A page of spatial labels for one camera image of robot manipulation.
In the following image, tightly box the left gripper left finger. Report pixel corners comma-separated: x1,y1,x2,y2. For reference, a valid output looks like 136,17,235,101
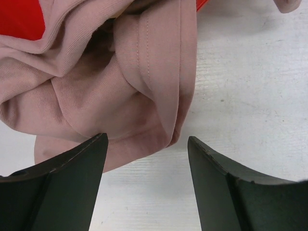
0,133,108,231

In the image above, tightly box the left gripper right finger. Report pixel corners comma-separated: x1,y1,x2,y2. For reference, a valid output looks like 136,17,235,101
188,136,308,231

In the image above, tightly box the red plastic bin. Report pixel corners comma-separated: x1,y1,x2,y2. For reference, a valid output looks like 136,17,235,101
0,0,204,52

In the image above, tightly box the dusty pink t shirt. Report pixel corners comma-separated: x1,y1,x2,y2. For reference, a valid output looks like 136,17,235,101
0,0,308,174

